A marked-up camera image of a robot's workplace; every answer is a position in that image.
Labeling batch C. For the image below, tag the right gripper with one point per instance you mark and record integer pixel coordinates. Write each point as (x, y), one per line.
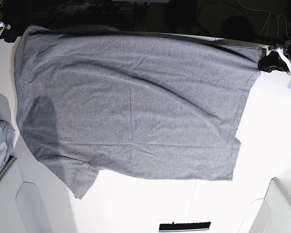
(12, 33)

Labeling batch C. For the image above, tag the white bin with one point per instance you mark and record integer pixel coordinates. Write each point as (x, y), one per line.
(21, 206)
(271, 214)

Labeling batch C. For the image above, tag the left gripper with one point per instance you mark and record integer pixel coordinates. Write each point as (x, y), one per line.
(278, 59)

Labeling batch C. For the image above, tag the right white bin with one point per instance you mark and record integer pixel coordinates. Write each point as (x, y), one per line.
(271, 214)

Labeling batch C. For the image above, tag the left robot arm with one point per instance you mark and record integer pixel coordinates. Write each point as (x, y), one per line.
(278, 58)

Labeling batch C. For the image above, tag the grey t-shirt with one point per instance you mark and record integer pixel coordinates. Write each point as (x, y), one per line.
(147, 107)

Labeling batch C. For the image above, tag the left white bin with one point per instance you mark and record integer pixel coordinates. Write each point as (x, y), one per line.
(21, 206)

